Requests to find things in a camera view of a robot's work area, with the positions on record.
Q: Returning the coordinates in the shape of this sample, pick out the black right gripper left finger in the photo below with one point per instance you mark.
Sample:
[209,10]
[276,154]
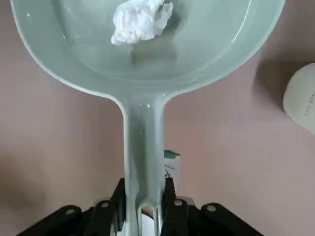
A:
[103,216]

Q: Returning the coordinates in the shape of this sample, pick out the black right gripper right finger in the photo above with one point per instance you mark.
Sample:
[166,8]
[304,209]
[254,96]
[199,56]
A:
[182,216]

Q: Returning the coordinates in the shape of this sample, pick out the white paper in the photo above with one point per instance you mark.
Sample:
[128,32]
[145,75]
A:
[137,24]

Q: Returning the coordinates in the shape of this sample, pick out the pale green plastic dustpan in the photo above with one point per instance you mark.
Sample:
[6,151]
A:
[147,73]

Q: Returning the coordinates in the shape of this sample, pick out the white green paper tag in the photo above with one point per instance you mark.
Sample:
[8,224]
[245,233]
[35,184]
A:
[173,164]

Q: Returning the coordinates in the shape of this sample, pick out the small cream bin with lid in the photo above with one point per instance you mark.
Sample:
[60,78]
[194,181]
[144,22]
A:
[302,98]

